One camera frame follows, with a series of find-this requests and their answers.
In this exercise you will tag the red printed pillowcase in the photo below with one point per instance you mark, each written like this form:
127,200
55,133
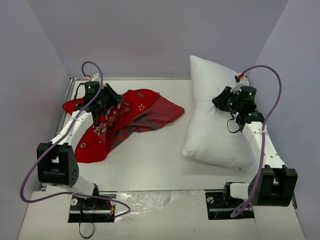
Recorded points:
141,110

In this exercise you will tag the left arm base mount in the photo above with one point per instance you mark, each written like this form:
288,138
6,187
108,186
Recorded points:
91,210

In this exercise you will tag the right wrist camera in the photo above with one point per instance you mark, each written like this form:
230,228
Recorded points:
241,81

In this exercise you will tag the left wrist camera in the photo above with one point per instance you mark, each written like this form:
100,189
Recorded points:
96,77

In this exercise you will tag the white pillow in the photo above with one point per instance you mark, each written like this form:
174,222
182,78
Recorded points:
210,138

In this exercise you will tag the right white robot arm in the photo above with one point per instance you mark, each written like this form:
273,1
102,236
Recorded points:
274,183

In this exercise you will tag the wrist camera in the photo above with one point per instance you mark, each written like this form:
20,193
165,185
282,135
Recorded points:
241,81
96,77

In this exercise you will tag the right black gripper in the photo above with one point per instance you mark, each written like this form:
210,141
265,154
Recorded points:
219,100

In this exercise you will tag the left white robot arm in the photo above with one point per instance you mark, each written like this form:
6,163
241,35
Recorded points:
57,164

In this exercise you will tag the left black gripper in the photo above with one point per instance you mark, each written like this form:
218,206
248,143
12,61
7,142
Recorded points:
113,95

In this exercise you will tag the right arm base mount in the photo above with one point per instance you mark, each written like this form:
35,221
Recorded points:
219,207

